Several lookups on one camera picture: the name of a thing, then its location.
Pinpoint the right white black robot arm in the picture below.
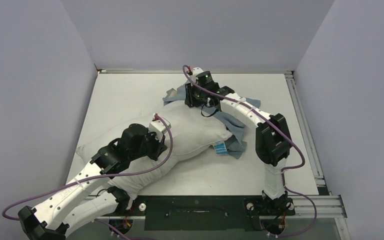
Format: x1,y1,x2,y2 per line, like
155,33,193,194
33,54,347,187
183,65,294,215

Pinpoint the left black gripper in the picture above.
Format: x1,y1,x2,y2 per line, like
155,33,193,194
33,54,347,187
128,129,167,162

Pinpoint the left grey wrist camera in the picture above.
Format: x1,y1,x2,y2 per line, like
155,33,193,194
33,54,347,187
148,113,171,142

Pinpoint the white pillow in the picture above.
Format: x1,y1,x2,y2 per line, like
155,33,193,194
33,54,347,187
75,100,234,201

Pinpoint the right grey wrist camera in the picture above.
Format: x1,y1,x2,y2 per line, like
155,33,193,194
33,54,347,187
186,66,204,81

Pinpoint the aluminium frame rail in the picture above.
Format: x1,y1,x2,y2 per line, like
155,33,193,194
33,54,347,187
89,70,346,218

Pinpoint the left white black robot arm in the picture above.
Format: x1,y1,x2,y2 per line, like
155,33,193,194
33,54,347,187
18,118,173,240

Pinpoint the patchwork green beige pillowcase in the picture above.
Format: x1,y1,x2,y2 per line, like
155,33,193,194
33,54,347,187
162,85,247,159

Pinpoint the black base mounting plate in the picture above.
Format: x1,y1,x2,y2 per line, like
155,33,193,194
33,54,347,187
125,195,272,232

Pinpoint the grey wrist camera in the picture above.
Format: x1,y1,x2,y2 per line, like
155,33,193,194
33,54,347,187
186,66,204,81
148,113,171,142

